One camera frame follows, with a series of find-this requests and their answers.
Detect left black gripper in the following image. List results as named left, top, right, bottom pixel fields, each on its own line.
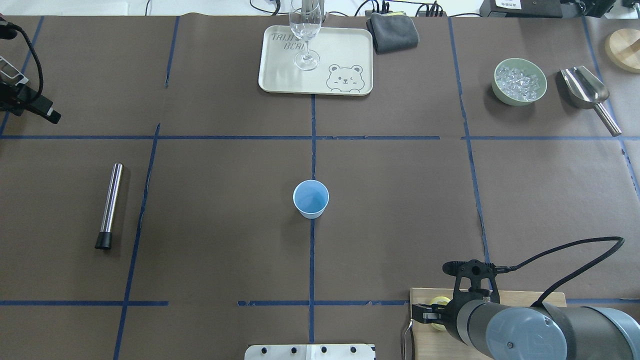
left=0, top=78, right=61, bottom=125

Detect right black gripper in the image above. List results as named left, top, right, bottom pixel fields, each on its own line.
left=413, top=259, right=511, bottom=326

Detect yellow lemon slices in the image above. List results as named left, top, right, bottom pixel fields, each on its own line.
left=429, top=296, right=452, bottom=332

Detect steel muddler black tip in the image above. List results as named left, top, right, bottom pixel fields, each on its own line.
left=95, top=163, right=124, bottom=250

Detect light blue cup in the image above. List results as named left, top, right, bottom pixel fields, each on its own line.
left=292, top=179, right=330, bottom=220

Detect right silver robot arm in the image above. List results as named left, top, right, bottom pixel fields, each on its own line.
left=401, top=259, right=639, bottom=360

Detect wooden cup tree stand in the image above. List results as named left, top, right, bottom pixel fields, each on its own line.
left=605, top=28, right=640, bottom=74

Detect bamboo cutting board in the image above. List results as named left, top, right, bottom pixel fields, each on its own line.
left=401, top=291, right=575, bottom=360

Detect green bowl of ice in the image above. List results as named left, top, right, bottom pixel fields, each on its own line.
left=491, top=58, right=547, bottom=107

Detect steel ice scoop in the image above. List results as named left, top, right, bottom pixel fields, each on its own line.
left=559, top=65, right=622, bottom=137

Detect cream bear tray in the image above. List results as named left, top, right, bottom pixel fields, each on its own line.
left=258, top=25, right=374, bottom=96

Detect grey folded cloth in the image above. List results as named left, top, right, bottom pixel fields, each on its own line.
left=366, top=13, right=419, bottom=54

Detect black power strip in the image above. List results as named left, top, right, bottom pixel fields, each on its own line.
left=354, top=0, right=446, bottom=18

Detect clear wine glass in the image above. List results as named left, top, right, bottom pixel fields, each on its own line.
left=289, top=0, right=323, bottom=71

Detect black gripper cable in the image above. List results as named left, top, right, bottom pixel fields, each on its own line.
left=500, top=236, right=626, bottom=307

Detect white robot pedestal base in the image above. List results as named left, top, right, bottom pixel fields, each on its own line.
left=244, top=343, right=377, bottom=360

